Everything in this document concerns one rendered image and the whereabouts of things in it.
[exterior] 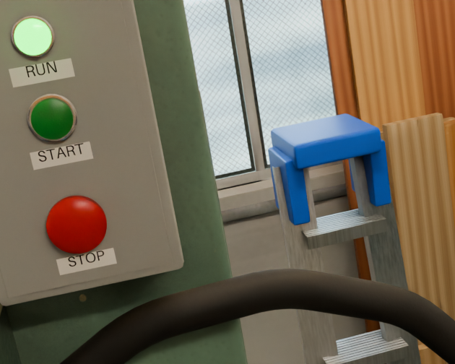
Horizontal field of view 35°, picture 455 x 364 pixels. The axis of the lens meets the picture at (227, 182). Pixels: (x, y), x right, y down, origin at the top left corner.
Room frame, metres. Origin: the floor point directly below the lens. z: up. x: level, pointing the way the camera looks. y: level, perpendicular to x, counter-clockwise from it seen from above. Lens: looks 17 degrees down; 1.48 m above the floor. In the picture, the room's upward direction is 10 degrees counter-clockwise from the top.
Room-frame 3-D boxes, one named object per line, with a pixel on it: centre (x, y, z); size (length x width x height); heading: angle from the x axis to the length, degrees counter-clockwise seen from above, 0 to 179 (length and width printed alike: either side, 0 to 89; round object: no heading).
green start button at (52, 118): (0.35, 0.08, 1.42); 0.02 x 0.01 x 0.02; 96
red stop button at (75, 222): (0.35, 0.08, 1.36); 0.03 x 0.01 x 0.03; 96
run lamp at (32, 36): (0.35, 0.08, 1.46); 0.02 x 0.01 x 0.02; 96
